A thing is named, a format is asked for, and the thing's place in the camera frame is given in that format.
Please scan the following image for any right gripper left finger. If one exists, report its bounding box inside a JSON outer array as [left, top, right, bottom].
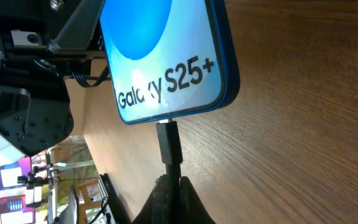
[[132, 175, 170, 224]]

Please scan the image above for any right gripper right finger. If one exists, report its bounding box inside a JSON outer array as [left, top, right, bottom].
[[179, 176, 216, 224]]

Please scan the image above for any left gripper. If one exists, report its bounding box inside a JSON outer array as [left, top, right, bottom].
[[0, 0, 110, 90]]

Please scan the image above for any black USB charging cable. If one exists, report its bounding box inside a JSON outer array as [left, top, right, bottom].
[[155, 118, 185, 224]]

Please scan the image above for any blue Galaxy smartphone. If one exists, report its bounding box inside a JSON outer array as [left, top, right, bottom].
[[100, 0, 240, 125]]

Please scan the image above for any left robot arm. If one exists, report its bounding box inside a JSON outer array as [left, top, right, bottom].
[[0, 0, 109, 166]]

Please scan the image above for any background clutter stand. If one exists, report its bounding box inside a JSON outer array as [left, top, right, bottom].
[[0, 142, 103, 223]]

